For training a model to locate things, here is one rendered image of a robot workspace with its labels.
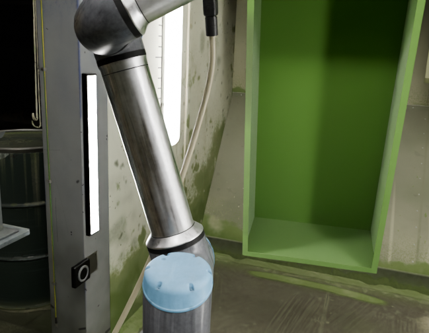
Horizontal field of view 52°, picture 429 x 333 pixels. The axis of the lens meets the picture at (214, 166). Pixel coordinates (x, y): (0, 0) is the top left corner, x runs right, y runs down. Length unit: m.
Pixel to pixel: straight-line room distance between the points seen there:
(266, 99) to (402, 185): 1.26
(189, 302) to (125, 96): 0.47
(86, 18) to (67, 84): 0.83
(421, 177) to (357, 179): 0.88
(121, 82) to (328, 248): 1.48
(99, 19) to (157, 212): 0.45
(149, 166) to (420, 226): 2.22
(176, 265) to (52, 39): 1.06
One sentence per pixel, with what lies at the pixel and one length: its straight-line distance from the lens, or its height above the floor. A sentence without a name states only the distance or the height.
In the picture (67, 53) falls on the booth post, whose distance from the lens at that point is 1.73.
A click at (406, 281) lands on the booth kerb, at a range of 2.96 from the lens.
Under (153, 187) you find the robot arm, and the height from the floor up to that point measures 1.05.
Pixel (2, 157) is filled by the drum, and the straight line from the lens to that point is 2.38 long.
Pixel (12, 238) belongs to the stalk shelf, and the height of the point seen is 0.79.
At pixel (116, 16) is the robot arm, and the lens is 0.89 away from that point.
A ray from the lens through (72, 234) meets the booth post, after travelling 1.87.
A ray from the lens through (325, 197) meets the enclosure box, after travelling 2.32.
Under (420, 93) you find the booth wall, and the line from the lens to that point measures 3.28.
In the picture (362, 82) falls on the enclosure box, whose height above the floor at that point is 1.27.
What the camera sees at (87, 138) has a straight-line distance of 1.73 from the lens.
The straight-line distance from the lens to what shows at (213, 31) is 1.12.
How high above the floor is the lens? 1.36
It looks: 14 degrees down
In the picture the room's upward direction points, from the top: 3 degrees clockwise
